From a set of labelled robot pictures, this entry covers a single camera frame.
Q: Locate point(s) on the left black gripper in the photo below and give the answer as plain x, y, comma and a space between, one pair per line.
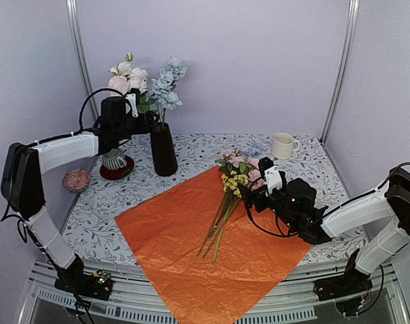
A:
148, 120

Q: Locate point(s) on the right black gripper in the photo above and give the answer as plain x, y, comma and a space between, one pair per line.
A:
249, 196

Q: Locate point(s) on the pink artificial flower stem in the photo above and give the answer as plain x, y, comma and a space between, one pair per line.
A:
126, 86

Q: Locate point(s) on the blue artificial flower stem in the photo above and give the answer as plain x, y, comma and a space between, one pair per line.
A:
162, 89

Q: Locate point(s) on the orange yellow wrapping paper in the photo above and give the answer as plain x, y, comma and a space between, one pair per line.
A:
166, 232

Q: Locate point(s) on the white artificial flower stem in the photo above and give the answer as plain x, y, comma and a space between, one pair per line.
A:
126, 68

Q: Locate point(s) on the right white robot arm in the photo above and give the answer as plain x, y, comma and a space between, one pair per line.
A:
388, 200

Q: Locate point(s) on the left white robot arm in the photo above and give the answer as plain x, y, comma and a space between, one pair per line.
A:
21, 184

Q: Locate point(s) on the tall black vase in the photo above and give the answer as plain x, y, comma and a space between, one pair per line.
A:
163, 152

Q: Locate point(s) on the floral patterned tablecloth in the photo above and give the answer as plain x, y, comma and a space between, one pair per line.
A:
91, 230

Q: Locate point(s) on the striped ceramic cup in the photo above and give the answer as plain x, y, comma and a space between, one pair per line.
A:
114, 159

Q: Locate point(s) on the white ceramic mug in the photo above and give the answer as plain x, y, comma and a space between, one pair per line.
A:
283, 146

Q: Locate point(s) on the red round coaster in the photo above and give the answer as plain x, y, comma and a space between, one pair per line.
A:
119, 173

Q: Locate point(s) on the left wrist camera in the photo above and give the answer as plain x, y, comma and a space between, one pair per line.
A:
132, 100

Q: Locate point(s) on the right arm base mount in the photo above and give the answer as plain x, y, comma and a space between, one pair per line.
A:
350, 282

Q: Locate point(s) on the left aluminium frame post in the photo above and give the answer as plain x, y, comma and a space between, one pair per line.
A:
74, 26

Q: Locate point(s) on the aluminium frame post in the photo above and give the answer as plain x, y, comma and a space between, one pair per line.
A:
74, 26
349, 35

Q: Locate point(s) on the aluminium front rail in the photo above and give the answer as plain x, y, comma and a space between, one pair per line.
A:
134, 300

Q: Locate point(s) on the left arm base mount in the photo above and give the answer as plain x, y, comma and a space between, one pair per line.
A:
73, 279

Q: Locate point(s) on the right aluminium frame post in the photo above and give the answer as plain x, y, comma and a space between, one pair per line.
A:
349, 35

